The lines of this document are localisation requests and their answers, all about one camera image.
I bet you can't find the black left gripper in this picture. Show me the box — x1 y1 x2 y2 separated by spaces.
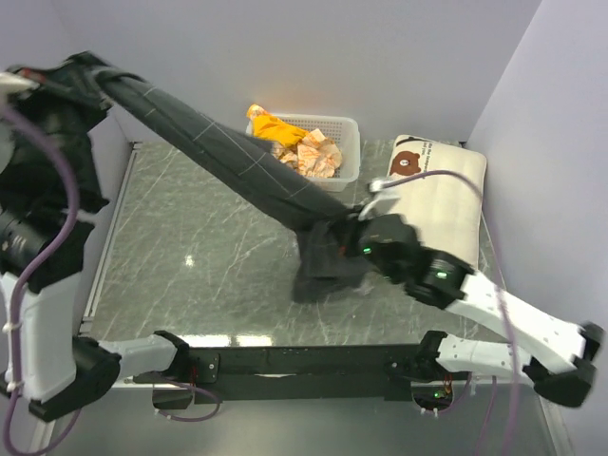
0 55 112 203

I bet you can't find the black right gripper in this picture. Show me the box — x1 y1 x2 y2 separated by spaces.
332 202 403 283

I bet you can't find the dark grey checked pillowcase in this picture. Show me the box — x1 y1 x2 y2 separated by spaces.
94 68 371 303

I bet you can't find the cream pillow with bear print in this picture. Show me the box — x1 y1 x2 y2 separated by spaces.
388 135 487 266

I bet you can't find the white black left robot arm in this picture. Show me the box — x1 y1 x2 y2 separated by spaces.
1 52 192 422

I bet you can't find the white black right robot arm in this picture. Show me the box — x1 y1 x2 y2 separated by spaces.
342 214 605 409

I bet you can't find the crumpled orange white paper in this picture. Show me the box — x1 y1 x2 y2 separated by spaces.
247 104 343 179

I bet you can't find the white plastic basket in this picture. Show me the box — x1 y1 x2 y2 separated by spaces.
271 113 361 193

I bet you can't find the black base beam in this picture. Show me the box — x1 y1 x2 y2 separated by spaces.
132 345 469 409

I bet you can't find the yellow cloth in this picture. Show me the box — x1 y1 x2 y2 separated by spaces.
252 114 308 147

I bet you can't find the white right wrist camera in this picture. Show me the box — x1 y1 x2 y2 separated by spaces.
358 178 400 221

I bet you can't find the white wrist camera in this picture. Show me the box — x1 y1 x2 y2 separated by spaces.
0 72 39 105
358 178 400 221

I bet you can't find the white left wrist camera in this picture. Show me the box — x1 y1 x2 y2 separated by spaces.
0 72 39 105

